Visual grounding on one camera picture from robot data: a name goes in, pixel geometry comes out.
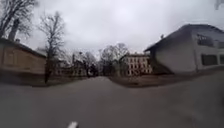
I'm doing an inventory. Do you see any robot's own part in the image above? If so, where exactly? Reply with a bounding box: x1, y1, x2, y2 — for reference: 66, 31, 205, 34
67, 121, 78, 128

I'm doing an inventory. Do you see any bare tree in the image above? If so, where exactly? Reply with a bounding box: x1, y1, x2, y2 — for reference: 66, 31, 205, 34
37, 11, 68, 84
0, 0, 38, 42

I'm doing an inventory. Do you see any low yellow building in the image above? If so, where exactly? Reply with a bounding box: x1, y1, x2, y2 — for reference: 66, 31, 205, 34
0, 37, 48, 76

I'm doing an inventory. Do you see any group of bare trees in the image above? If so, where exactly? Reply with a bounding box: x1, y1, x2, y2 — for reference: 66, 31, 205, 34
68, 42, 130, 78

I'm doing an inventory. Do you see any white building with dark roof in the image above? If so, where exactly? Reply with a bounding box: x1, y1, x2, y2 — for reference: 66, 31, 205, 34
144, 23, 224, 75

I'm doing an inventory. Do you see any pale multi-storey building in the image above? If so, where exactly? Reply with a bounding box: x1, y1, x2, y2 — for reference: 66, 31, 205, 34
119, 52, 154, 78

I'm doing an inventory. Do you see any grass verge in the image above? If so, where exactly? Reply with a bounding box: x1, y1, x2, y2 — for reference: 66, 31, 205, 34
0, 72, 88, 88
108, 68, 224, 89

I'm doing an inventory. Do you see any grey asphalt road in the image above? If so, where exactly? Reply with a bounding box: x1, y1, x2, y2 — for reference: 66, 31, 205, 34
0, 71, 224, 128

